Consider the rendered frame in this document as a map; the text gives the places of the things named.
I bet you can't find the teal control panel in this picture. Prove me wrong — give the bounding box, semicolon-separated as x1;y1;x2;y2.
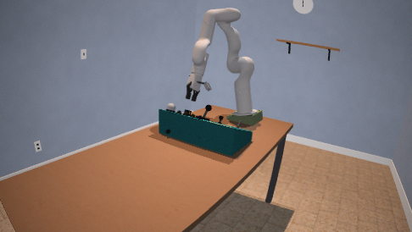
159;103;253;156

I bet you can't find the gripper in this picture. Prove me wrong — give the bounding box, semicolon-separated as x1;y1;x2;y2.
186;74;202;102

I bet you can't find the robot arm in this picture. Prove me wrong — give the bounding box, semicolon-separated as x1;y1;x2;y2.
191;8;257;116

